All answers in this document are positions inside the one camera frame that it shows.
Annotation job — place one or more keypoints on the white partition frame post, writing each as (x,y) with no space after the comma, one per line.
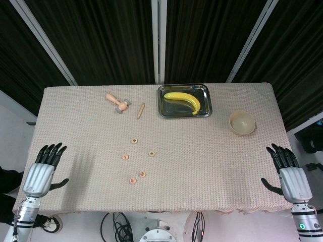
(156,43)
(252,40)
(45,43)

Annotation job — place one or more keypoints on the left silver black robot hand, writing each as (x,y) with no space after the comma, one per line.
(38,179)

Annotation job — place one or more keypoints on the rectangular metal tray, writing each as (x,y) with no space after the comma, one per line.
(176,109)

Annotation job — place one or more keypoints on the red-lettered wooden chess piece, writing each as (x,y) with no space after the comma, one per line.
(133,180)
(126,157)
(142,174)

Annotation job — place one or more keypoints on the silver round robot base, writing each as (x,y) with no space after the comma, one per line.
(157,234)

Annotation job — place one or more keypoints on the wooden toy hammer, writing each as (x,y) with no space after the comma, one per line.
(122,106)

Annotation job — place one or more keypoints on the beige plastic bowl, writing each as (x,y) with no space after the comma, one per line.
(242,123)

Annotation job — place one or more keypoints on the short wooden stick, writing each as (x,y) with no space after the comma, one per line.
(140,111)

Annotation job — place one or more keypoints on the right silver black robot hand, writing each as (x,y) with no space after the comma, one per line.
(295,184)

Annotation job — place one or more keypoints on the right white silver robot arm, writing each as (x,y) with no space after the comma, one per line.
(304,219)

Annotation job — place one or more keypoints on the black equipment beside table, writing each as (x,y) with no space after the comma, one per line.
(310,143)

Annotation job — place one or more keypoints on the black curtain panel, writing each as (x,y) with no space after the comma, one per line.
(15,50)
(207,37)
(297,50)
(101,37)

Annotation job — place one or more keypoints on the black-lettered wooden chess piece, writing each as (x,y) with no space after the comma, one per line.
(152,153)
(134,141)

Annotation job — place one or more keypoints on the yellow banana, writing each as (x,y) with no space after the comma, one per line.
(181,96)

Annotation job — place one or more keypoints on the beige woven tablecloth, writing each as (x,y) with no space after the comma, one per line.
(202,164)

